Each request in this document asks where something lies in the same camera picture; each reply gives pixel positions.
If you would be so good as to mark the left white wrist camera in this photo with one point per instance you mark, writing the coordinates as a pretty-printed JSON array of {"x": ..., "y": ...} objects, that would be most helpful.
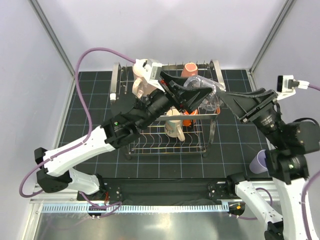
[{"x": 151, "y": 72}]

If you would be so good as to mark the pink mug with purple interior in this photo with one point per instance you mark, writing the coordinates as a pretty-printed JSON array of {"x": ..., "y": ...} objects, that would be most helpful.
[{"x": 140, "y": 86}]

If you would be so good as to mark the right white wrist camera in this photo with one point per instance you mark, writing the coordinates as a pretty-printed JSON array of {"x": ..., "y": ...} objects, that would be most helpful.
[{"x": 287, "y": 85}]

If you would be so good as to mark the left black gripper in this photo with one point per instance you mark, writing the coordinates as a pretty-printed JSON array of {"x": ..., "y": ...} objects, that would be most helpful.
[{"x": 188, "y": 100}]

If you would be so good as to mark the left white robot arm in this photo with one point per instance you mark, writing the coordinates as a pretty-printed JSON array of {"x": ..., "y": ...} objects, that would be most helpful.
[{"x": 131, "y": 116}]

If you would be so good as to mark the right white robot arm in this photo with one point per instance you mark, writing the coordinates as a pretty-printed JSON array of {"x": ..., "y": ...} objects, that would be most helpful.
[{"x": 286, "y": 164}]

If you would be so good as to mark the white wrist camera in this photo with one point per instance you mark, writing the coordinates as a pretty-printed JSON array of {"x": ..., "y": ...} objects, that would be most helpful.
[
  {"x": 151, "y": 72},
  {"x": 287, "y": 85}
]

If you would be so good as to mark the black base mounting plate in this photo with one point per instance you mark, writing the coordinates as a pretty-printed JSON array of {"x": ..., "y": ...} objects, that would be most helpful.
[{"x": 165, "y": 191}]

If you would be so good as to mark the beige floral mug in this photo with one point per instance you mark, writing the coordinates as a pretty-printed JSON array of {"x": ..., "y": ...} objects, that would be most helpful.
[{"x": 174, "y": 127}]

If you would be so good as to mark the right aluminium frame post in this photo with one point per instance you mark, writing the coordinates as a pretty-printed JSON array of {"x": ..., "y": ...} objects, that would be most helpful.
[{"x": 281, "y": 17}]

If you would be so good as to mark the orange mug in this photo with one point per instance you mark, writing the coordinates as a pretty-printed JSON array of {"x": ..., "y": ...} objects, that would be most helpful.
[{"x": 189, "y": 122}]

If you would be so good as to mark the left aluminium frame post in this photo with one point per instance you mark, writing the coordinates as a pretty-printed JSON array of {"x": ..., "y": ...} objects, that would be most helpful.
[{"x": 38, "y": 10}]

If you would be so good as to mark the black grid mat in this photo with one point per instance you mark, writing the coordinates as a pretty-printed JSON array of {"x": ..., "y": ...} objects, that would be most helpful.
[{"x": 234, "y": 145}]

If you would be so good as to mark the salmon pink patterned cup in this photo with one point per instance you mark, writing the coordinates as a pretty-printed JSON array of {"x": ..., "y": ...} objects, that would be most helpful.
[{"x": 189, "y": 69}]

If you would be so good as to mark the lavender plastic cup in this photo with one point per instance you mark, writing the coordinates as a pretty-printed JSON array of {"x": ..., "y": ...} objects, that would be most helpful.
[{"x": 258, "y": 164}]

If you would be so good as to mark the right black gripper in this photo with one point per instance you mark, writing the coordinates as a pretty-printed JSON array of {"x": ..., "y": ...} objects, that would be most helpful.
[{"x": 241, "y": 102}]

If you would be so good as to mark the white slotted cable duct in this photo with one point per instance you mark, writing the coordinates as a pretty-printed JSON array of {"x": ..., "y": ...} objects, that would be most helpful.
[{"x": 124, "y": 209}]

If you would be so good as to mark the steel two-tier dish rack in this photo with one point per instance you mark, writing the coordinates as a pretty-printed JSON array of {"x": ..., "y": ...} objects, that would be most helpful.
[{"x": 154, "y": 139}]

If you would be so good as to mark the aluminium frame post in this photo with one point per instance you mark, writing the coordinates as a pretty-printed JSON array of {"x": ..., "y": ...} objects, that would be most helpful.
[
  {"x": 38, "y": 10},
  {"x": 281, "y": 17}
]

